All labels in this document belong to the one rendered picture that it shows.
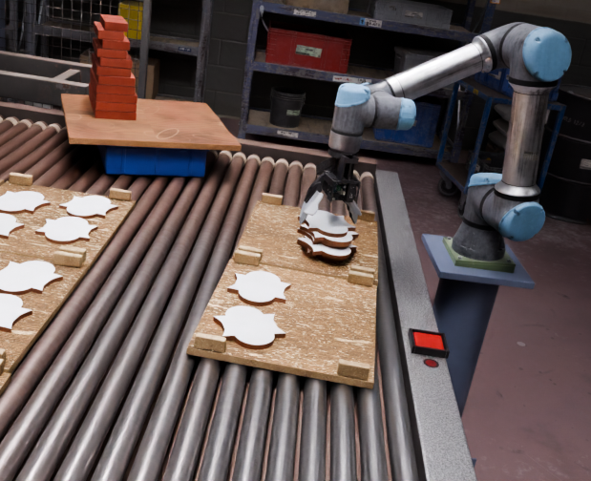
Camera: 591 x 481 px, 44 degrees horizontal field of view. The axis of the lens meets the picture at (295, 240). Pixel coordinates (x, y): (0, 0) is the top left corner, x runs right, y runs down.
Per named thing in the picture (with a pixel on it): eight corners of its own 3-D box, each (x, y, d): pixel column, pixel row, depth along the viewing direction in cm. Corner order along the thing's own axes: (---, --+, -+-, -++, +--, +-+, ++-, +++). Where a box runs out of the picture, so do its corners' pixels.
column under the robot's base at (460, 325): (455, 457, 267) (518, 239, 233) (482, 537, 233) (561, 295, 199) (352, 446, 264) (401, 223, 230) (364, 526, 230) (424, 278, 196)
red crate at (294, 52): (342, 65, 625) (348, 31, 614) (347, 75, 584) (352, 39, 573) (264, 53, 620) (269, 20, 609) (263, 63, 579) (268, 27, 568)
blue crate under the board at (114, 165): (187, 147, 254) (190, 118, 250) (206, 178, 227) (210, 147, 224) (94, 143, 243) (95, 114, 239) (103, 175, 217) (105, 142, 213)
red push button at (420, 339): (439, 341, 156) (441, 335, 156) (443, 356, 151) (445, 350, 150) (411, 336, 156) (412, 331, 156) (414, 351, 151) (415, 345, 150)
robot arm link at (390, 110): (402, 92, 182) (361, 88, 178) (421, 102, 172) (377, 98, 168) (396, 123, 184) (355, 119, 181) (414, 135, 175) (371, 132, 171)
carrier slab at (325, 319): (375, 291, 173) (376, 284, 172) (372, 389, 135) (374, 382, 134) (229, 264, 174) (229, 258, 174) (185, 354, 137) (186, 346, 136)
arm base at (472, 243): (495, 240, 221) (500, 210, 217) (511, 261, 207) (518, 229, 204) (445, 238, 220) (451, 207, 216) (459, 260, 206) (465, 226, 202)
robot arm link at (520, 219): (515, 223, 206) (544, 21, 184) (545, 244, 193) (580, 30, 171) (476, 227, 203) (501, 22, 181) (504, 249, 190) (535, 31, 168)
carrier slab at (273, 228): (376, 225, 212) (377, 220, 211) (376, 288, 174) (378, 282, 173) (256, 205, 213) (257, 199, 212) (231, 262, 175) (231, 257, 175)
